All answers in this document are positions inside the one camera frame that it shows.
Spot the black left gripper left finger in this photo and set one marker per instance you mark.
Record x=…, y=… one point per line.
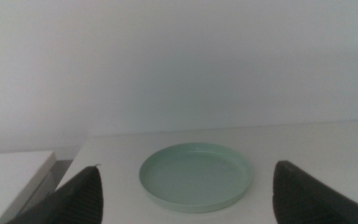
x=79, y=199

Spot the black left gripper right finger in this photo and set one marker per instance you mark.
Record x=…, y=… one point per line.
x=303, y=199

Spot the mint green shallow bowl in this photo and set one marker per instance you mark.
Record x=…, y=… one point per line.
x=194, y=177

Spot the white side table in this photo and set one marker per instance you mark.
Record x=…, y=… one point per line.
x=5, y=174

